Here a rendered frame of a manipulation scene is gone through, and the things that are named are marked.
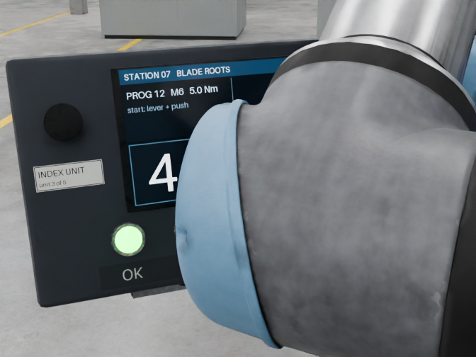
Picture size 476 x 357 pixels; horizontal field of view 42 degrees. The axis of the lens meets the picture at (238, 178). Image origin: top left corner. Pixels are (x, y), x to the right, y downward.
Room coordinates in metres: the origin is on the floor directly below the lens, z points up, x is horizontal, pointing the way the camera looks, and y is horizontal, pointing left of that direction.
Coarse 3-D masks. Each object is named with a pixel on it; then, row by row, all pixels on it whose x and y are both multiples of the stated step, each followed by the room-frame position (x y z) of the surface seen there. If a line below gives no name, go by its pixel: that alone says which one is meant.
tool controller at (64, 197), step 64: (64, 64) 0.46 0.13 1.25; (128, 64) 0.47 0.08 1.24; (192, 64) 0.49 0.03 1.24; (256, 64) 0.50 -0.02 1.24; (64, 128) 0.44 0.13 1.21; (128, 128) 0.46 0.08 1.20; (192, 128) 0.47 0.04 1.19; (64, 192) 0.43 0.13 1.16; (128, 192) 0.45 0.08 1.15; (64, 256) 0.42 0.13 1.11; (128, 256) 0.43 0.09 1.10
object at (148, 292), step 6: (156, 288) 0.50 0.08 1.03; (162, 288) 0.50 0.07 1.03; (168, 288) 0.50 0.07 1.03; (174, 288) 0.50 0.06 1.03; (180, 288) 0.51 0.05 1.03; (186, 288) 0.51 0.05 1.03; (132, 294) 0.49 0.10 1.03; (138, 294) 0.49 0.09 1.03; (144, 294) 0.50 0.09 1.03; (150, 294) 0.50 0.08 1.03; (156, 294) 0.50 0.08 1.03
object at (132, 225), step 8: (120, 224) 0.44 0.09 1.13; (128, 224) 0.44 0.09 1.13; (136, 224) 0.44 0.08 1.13; (120, 232) 0.43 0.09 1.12; (128, 232) 0.43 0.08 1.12; (136, 232) 0.43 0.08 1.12; (112, 240) 0.43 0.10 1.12; (120, 240) 0.43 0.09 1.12; (128, 240) 0.43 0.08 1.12; (136, 240) 0.43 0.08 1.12; (144, 240) 0.44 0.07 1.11; (120, 248) 0.43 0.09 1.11; (128, 248) 0.43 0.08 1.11; (136, 248) 0.43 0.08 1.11
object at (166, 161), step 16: (128, 144) 0.46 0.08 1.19; (144, 144) 0.46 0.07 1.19; (160, 144) 0.46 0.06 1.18; (176, 144) 0.47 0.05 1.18; (144, 160) 0.46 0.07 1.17; (160, 160) 0.46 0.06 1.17; (176, 160) 0.46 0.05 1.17; (144, 176) 0.45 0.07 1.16; (160, 176) 0.46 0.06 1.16; (176, 176) 0.46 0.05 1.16; (144, 192) 0.45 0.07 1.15; (160, 192) 0.45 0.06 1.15; (176, 192) 0.46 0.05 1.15
